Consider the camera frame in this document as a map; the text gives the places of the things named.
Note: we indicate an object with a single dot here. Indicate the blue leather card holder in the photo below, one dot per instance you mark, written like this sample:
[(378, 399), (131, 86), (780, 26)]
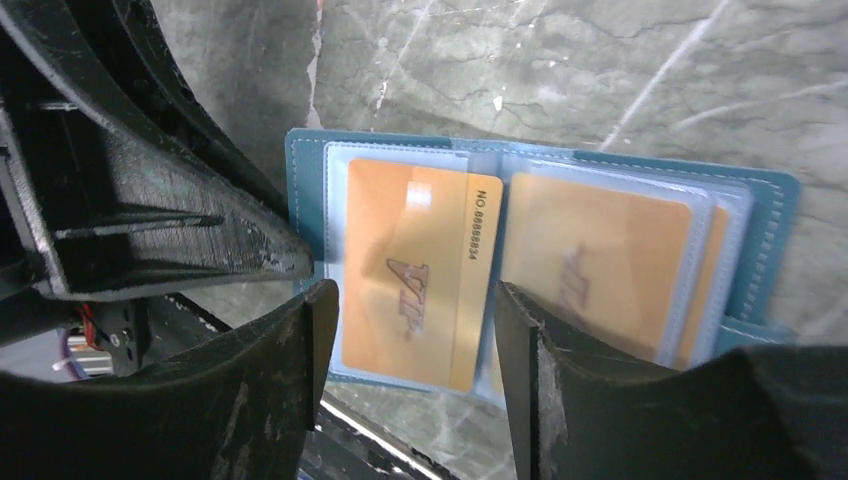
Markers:
[(761, 205)]

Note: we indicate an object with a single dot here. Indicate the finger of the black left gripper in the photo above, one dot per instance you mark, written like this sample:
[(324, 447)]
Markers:
[(118, 183)]

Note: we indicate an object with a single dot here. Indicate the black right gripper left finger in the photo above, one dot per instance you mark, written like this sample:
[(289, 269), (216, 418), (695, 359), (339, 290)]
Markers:
[(238, 406)]

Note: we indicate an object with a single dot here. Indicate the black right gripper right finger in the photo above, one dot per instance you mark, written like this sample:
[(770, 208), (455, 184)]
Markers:
[(581, 409)]

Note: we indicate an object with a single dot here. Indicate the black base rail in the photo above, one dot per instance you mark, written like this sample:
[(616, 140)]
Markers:
[(143, 332)]

